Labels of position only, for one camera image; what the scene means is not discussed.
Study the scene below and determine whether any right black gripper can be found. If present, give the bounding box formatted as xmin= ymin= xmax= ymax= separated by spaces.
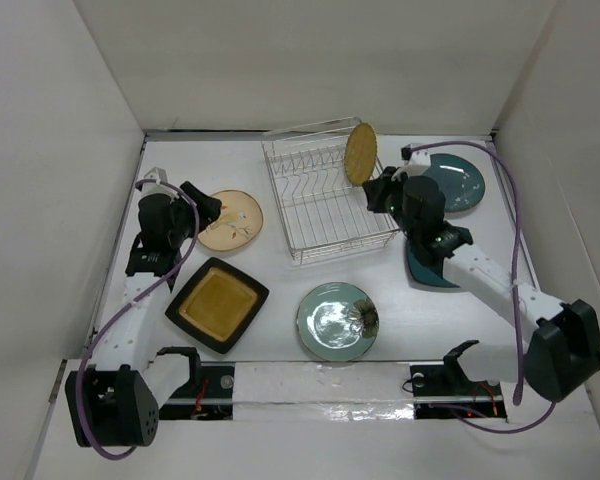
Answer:
xmin=364 ymin=166 xmax=419 ymax=241

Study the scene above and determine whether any beige bird painted plate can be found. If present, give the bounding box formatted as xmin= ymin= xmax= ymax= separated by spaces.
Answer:
xmin=198 ymin=190 xmax=264 ymax=252

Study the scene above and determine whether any round woven bamboo plate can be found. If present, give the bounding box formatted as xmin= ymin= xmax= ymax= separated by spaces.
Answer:
xmin=344 ymin=123 xmax=377 ymax=186

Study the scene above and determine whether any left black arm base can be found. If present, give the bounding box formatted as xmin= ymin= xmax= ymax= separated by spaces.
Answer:
xmin=159 ymin=362 xmax=235 ymax=421

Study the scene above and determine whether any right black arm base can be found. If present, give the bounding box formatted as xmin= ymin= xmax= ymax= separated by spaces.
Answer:
xmin=402 ymin=363 xmax=507 ymax=420

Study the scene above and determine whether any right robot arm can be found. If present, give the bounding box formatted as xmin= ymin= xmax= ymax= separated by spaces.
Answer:
xmin=362 ymin=167 xmax=600 ymax=403

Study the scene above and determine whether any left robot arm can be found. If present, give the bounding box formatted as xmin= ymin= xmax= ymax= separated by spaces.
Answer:
xmin=65 ymin=179 xmax=221 ymax=461

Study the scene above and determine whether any round dark teal plate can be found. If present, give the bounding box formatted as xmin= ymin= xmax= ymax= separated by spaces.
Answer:
xmin=424 ymin=153 xmax=486 ymax=213

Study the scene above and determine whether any square dark teal plate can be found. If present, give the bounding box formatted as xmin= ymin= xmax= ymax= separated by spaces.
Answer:
xmin=405 ymin=223 xmax=473 ymax=290

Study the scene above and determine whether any square brown yellow plate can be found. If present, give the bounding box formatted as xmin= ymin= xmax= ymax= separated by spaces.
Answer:
xmin=165 ymin=257 xmax=269 ymax=354

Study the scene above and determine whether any light green flower plate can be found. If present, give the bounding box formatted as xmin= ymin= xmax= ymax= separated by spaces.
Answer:
xmin=296 ymin=282 xmax=380 ymax=362

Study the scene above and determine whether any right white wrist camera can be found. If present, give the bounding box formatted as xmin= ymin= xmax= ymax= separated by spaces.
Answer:
xmin=391 ymin=144 xmax=431 ymax=181

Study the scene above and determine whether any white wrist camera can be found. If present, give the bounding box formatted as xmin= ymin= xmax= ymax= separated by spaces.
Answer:
xmin=139 ymin=167 xmax=168 ymax=195
xmin=391 ymin=144 xmax=431 ymax=181

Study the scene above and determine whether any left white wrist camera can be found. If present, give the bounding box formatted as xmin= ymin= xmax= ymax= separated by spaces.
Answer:
xmin=139 ymin=167 xmax=168 ymax=195

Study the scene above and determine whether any metal wire dish rack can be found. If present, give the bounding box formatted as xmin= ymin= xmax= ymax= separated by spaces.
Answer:
xmin=261 ymin=117 xmax=398 ymax=265

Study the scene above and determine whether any silver taped front rail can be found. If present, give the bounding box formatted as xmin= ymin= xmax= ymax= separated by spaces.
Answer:
xmin=159 ymin=360 xmax=509 ymax=422

